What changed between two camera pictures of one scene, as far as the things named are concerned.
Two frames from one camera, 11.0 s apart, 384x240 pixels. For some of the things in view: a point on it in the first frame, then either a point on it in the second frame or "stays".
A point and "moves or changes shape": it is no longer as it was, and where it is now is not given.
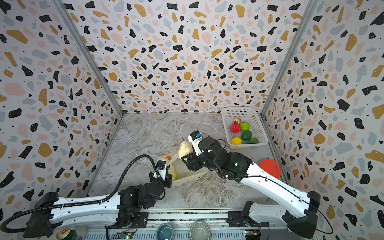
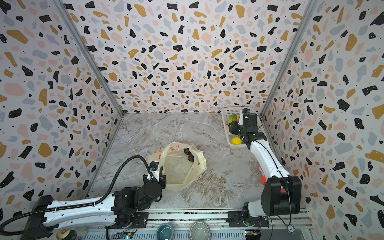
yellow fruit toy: [236, 141] stays
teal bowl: [164, 231] stays
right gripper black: [190, 159] → [235, 129]
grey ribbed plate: [199, 230] stays
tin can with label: [66, 233] stays
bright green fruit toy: [245, 126] moves or changes shape
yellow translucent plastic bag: [178, 169] moves or changes shape
